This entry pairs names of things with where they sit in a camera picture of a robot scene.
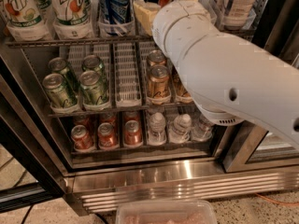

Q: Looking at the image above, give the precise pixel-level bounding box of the green can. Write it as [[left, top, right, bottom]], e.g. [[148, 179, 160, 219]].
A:
[[81, 54, 107, 81], [48, 57, 80, 93], [42, 73, 78, 108], [79, 70, 108, 105]]

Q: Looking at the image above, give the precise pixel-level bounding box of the green can rear right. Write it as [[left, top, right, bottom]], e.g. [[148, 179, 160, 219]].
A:
[[81, 54, 107, 81]]

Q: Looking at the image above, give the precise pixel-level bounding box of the clear plastic bin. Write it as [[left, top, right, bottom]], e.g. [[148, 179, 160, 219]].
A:
[[115, 200, 218, 224]]

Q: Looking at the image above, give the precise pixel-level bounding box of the gold can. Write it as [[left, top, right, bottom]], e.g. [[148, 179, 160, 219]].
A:
[[147, 65, 170, 99], [147, 49, 167, 66], [172, 68, 190, 98]]

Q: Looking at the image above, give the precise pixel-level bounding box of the green can front left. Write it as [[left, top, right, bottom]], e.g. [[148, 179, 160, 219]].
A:
[[42, 73, 78, 108]]

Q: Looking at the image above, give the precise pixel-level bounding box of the white 7up can right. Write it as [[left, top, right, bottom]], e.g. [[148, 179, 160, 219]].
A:
[[52, 0, 89, 26]]

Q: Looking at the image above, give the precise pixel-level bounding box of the empty white can tray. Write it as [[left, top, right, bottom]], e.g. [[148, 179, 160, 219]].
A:
[[113, 43, 142, 107]]

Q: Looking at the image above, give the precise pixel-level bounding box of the red can rear middle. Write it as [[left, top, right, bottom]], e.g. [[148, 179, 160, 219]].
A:
[[100, 112, 117, 127]]

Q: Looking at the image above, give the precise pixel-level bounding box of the red can front middle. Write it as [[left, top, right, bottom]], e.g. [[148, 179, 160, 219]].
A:
[[97, 122, 118, 149]]

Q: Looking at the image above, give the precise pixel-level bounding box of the green can front right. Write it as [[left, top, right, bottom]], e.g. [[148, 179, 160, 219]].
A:
[[79, 70, 108, 105]]

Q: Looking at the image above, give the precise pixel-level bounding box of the red can rear left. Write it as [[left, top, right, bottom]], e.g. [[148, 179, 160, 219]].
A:
[[73, 115, 93, 132]]

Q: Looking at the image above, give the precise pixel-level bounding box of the gold can front middle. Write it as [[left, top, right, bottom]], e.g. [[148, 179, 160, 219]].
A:
[[172, 68, 190, 98]]

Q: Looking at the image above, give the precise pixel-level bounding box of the red can front right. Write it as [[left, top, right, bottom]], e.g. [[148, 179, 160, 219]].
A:
[[124, 120, 142, 147]]

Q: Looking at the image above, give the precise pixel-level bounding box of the open fridge glass door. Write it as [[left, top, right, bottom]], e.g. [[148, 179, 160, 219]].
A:
[[0, 76, 65, 213]]

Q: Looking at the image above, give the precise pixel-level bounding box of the black cable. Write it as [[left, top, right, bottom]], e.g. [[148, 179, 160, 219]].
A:
[[20, 204, 35, 224]]

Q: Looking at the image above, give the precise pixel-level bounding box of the white 7up can left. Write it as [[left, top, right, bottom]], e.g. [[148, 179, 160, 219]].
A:
[[1, 0, 45, 31]]

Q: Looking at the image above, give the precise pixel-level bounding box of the green can rear left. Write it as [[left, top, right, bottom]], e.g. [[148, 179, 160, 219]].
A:
[[48, 57, 80, 93]]

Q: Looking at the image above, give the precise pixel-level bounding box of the gold can rear left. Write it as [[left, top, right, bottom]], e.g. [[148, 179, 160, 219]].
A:
[[147, 49, 167, 66]]

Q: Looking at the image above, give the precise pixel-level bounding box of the red can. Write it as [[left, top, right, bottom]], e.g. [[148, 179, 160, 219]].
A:
[[124, 120, 142, 147], [100, 112, 117, 127], [97, 122, 118, 149], [123, 111, 140, 122], [73, 115, 93, 132], [71, 125, 93, 151]]

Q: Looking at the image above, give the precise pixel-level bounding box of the white bottle top shelf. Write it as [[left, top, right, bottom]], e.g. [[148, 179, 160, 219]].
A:
[[221, 0, 255, 30]]

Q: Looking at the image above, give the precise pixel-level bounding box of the stainless steel fridge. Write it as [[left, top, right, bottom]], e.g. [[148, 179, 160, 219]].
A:
[[0, 0, 299, 216]]

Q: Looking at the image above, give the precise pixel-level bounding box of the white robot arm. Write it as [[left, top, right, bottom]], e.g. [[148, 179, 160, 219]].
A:
[[134, 0, 299, 146]]

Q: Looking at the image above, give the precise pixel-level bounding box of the water bottle left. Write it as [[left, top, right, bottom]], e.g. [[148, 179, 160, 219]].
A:
[[149, 112, 166, 146]]

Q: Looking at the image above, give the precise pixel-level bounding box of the red can rear right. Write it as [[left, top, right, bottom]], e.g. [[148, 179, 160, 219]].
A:
[[123, 111, 140, 122]]

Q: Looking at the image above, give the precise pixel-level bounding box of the red can front left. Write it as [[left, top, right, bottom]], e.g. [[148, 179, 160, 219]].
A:
[[71, 125, 93, 151]]

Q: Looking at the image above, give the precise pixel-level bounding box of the gold can front left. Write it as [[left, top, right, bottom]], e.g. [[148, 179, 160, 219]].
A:
[[147, 65, 170, 99]]

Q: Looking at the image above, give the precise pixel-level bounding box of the orange cable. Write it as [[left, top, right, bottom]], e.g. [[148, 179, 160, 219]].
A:
[[254, 192, 299, 207]]

